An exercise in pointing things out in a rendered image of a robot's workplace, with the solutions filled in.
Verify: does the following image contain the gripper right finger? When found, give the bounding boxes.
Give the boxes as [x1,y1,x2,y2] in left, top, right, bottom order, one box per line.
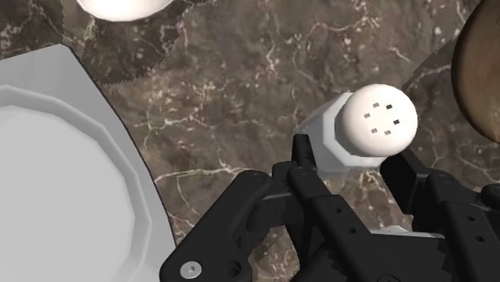
[379,148,500,282]

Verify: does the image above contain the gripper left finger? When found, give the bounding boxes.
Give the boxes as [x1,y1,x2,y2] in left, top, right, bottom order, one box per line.
[159,133,376,282]

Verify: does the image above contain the white salt shaker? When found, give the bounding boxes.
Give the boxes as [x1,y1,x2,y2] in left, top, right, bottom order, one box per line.
[294,83,419,175]

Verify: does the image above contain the brown wooden bowl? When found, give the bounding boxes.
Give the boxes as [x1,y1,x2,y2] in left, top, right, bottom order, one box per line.
[450,0,500,144]

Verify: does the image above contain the white plate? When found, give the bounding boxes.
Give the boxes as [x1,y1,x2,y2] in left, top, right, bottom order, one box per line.
[0,42,178,282]

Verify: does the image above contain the white round object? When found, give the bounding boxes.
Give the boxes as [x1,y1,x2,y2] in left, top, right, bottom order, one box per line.
[75,0,175,22]

